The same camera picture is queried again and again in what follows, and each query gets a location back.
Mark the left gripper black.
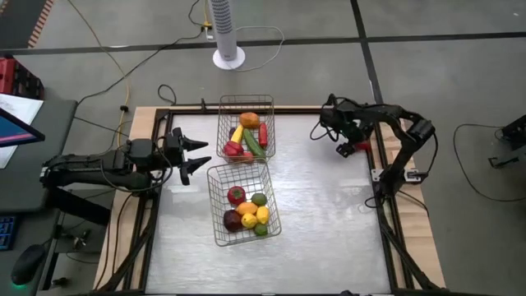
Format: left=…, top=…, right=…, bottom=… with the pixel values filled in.
left=164, top=127, right=213, bottom=187

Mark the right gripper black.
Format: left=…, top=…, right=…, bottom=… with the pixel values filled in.
left=319, top=101, right=371, bottom=160

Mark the red bell pepper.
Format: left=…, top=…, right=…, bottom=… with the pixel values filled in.
left=223, top=141, right=244, bottom=158

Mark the yellow corn cob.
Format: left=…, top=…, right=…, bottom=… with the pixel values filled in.
left=230, top=124, right=246, bottom=144

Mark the red fruit with green calyx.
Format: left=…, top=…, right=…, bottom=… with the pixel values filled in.
left=227, top=185, right=247, bottom=206

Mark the green cucumber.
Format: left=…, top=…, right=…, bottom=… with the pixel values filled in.
left=242, top=128, right=267, bottom=160

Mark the orange pepper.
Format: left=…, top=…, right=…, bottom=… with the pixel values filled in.
left=238, top=111, right=261, bottom=129

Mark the red chili pepper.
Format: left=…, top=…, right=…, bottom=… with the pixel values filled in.
left=257, top=122, right=269, bottom=149

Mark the orange fruit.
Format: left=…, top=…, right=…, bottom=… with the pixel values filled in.
left=235, top=201, right=259, bottom=216

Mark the dark red apple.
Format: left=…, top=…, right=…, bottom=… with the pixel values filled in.
left=223, top=209, right=244, bottom=234

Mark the metal wire basket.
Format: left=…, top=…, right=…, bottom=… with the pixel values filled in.
left=206, top=162, right=283, bottom=248
left=216, top=94, right=277, bottom=164

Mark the white tower fan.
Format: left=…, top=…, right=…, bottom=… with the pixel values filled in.
left=206, top=0, right=247, bottom=71

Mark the grey desk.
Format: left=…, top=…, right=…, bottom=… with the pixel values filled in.
left=0, top=98, right=79, bottom=296

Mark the black equipment stand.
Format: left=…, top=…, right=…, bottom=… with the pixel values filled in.
left=487, top=113, right=526, bottom=169

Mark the white paper sheet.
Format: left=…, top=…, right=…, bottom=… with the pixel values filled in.
left=0, top=93, right=44, bottom=169

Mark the computer screen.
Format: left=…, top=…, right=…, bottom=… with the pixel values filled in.
left=0, top=107, right=46, bottom=148

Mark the black computer mouse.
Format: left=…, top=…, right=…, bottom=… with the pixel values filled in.
left=11, top=243, right=48, bottom=286

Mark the black keyboard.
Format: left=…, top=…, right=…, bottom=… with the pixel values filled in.
left=0, top=215, right=18, bottom=252

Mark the red crate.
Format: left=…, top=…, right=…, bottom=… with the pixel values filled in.
left=0, top=56, right=45, bottom=100

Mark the black floor mat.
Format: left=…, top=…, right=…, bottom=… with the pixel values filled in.
left=0, top=0, right=56, bottom=49

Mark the black table frame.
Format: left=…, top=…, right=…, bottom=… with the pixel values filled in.
left=95, top=103, right=447, bottom=296

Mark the yellow cable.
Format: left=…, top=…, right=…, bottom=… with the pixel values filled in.
left=67, top=0, right=132, bottom=148

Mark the black cable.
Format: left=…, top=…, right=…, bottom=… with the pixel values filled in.
left=453, top=123, right=526, bottom=203
left=76, top=0, right=207, bottom=106

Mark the white cable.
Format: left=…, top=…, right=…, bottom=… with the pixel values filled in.
left=236, top=25, right=285, bottom=73

